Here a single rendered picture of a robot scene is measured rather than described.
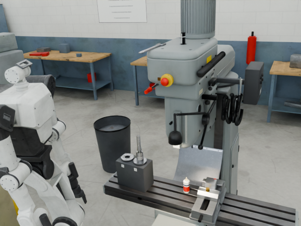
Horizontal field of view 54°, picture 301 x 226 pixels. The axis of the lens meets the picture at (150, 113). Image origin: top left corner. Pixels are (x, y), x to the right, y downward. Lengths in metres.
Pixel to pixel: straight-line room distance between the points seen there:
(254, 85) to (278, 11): 4.00
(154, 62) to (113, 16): 5.37
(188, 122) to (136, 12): 5.02
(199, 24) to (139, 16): 4.76
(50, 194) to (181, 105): 0.81
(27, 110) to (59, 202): 0.54
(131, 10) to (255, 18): 2.47
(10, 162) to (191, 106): 0.89
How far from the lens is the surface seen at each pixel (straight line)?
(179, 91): 1.53
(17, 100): 1.38
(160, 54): 1.41
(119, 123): 4.01
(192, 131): 1.65
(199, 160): 2.21
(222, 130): 2.10
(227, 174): 2.31
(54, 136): 1.71
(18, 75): 1.40
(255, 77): 1.76
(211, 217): 1.76
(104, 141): 3.69
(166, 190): 2.02
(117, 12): 6.70
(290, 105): 5.45
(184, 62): 1.38
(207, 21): 1.73
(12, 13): 8.78
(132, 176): 1.99
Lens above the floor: 2.16
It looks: 23 degrees down
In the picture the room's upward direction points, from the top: 3 degrees counter-clockwise
